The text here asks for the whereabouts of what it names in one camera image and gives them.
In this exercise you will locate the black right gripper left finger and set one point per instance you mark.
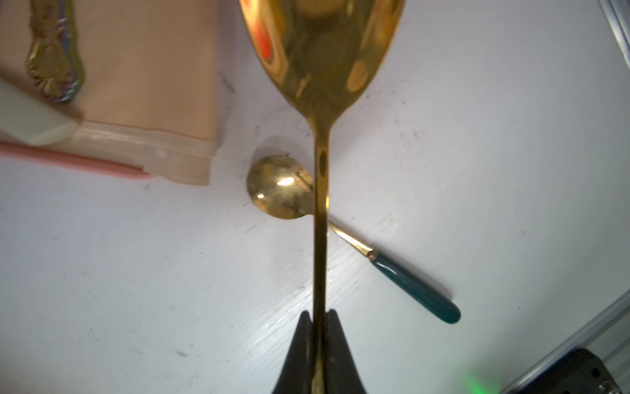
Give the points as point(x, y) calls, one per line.
point(297, 371)

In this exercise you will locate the gold spoon long handle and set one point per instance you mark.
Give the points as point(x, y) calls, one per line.
point(322, 56)

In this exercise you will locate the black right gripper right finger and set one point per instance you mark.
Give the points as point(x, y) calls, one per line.
point(341, 375)

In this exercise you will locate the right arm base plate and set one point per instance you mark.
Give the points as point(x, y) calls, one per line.
point(580, 371)

